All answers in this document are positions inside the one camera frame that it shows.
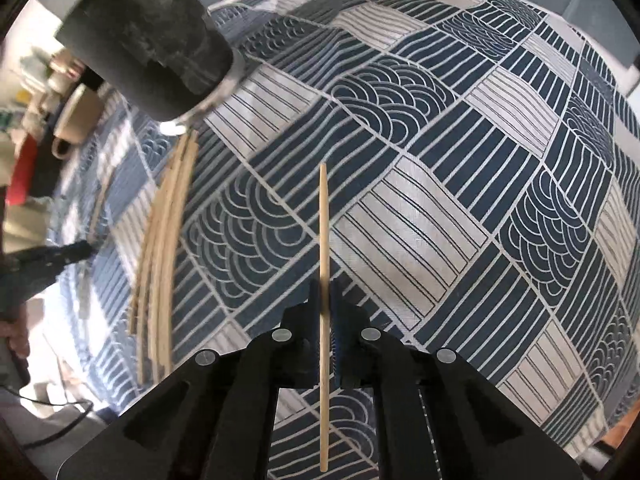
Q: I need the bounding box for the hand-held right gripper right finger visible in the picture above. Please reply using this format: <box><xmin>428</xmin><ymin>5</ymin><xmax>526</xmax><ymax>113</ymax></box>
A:
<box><xmin>330</xmin><ymin>277</ymin><xmax>583</xmax><ymax>480</ymax></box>

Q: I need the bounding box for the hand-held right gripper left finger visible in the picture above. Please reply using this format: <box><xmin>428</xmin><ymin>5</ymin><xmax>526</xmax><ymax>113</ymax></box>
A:
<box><xmin>56</xmin><ymin>277</ymin><xmax>321</xmax><ymax>480</ymax></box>

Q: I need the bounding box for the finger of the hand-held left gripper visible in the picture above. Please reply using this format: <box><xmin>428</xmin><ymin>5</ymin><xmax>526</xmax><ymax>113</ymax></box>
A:
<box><xmin>30</xmin><ymin>240</ymin><xmax>96</xmax><ymax>275</ymax></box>

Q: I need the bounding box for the wooden chopstick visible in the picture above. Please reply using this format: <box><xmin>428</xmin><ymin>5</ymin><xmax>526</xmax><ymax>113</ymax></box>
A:
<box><xmin>129</xmin><ymin>137</ymin><xmax>182</xmax><ymax>336</ymax></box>
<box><xmin>88</xmin><ymin>160</ymin><xmax>121</xmax><ymax>247</ymax></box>
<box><xmin>162</xmin><ymin>134</ymin><xmax>199</xmax><ymax>377</ymax></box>
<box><xmin>139</xmin><ymin>136</ymin><xmax>188</xmax><ymax>385</ymax></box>
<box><xmin>150</xmin><ymin>135</ymin><xmax>194</xmax><ymax>382</ymax></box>
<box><xmin>317</xmin><ymin>162</ymin><xmax>332</xmax><ymax>472</ymax></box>

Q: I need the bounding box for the dark grey cup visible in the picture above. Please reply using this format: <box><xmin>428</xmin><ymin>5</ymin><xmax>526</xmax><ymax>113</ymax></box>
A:
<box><xmin>54</xmin><ymin>0</ymin><xmax>246</xmax><ymax>136</ymax></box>

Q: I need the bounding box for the person's left hand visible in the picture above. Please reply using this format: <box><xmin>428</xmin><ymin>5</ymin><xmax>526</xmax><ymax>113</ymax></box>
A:
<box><xmin>0</xmin><ymin>319</ymin><xmax>32</xmax><ymax>360</ymax></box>

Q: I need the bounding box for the red object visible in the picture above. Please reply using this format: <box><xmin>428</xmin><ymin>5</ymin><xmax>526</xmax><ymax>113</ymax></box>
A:
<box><xmin>7</xmin><ymin>137</ymin><xmax>41</xmax><ymax>206</ymax></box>

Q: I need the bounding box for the white ceramic mug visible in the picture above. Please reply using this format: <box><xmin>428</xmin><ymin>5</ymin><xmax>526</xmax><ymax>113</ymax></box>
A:
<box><xmin>50</xmin><ymin>82</ymin><xmax>108</xmax><ymax>158</ymax></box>

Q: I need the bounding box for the blue patterned tablecloth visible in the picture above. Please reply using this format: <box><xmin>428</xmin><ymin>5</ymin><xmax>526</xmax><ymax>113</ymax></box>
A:
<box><xmin>45</xmin><ymin>0</ymin><xmax>640</xmax><ymax>480</ymax></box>

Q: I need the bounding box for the black cable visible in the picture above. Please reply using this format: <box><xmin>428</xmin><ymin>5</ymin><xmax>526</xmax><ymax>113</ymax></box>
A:
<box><xmin>0</xmin><ymin>382</ymin><xmax>96</xmax><ymax>448</ymax></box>

